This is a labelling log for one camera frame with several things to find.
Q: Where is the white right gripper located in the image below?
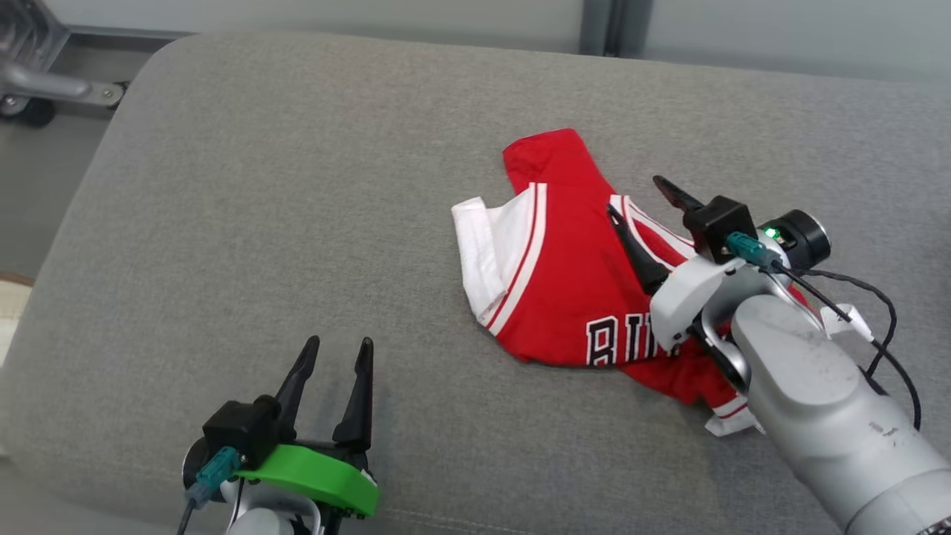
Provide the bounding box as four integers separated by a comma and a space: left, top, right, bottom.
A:
606, 175, 746, 354

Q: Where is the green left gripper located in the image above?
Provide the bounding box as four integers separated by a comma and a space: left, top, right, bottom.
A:
234, 335, 380, 519

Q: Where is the red jersey with white sleeves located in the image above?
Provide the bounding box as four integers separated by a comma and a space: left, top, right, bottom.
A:
451, 128, 814, 438

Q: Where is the grey fabric sofa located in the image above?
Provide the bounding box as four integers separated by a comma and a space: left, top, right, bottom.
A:
0, 31, 951, 535

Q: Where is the beige board with brown edge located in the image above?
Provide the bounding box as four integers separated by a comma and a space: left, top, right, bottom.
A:
0, 271, 35, 369

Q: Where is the left camera cable teal connector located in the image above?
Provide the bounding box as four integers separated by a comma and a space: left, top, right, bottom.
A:
177, 446, 244, 535

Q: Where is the grey metal partition post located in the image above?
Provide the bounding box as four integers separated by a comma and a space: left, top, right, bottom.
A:
580, 0, 655, 59

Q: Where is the white right cable tag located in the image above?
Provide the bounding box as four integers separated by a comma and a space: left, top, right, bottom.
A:
821, 303, 876, 343

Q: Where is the thin black right gripper cable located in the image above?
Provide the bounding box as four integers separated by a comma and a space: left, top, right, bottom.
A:
795, 269, 924, 432

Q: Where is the grey metal wheeled frame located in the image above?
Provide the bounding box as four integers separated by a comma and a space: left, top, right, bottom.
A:
0, 0, 129, 129

